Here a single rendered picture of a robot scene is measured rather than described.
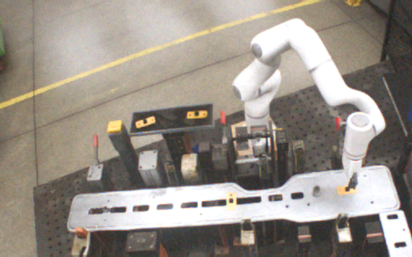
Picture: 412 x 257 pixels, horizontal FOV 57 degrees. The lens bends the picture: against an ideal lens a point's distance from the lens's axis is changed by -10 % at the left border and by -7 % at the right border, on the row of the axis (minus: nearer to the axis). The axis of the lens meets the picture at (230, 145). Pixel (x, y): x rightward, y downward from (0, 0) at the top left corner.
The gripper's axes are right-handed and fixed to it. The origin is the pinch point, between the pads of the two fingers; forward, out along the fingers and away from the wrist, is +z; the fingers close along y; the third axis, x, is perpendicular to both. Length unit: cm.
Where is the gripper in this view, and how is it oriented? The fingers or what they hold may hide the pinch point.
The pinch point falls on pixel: (349, 176)
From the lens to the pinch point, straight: 160.2
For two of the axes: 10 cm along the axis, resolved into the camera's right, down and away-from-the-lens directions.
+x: 9.9, -0.9, -0.7
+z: 1.1, 6.3, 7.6
